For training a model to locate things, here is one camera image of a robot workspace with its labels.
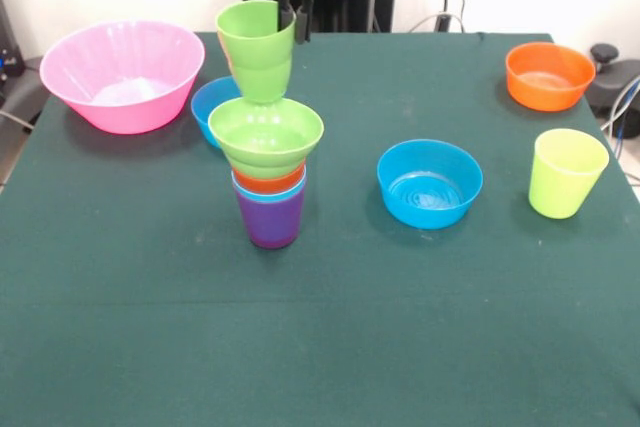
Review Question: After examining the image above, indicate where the dark green table cloth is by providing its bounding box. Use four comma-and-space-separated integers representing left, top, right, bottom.
0, 30, 640, 427

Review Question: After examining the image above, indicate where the orange cup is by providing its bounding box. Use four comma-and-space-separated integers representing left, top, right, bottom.
233, 162, 307, 195

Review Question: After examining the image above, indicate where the black device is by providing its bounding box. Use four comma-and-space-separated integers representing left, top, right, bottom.
0, 0, 26, 83

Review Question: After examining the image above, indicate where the blue cup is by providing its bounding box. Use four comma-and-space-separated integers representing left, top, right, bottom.
231, 169, 308, 205

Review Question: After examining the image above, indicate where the grey cable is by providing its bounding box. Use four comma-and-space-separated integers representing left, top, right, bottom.
0, 109, 35, 134

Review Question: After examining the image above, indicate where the yellow-green cup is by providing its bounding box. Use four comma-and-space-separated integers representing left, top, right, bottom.
528, 128, 610, 221

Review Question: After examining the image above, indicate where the large pink bowl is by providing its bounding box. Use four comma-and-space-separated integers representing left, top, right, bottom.
39, 20, 207, 136

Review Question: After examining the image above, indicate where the orange bowl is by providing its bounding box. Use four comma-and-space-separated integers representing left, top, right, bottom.
504, 41, 597, 113

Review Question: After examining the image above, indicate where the blue bowl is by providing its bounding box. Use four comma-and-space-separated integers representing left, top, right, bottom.
190, 75, 242, 150
376, 138, 485, 231

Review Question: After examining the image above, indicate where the green bowl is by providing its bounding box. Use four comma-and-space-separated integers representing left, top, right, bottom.
207, 96, 326, 181

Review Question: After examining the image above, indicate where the purple cup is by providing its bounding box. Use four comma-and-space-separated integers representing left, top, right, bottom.
234, 184, 307, 250

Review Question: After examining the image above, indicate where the black office chair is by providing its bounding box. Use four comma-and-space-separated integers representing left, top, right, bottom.
584, 43, 640, 123

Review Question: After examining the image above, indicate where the blue cable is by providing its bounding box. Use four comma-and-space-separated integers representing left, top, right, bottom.
599, 74, 640, 148

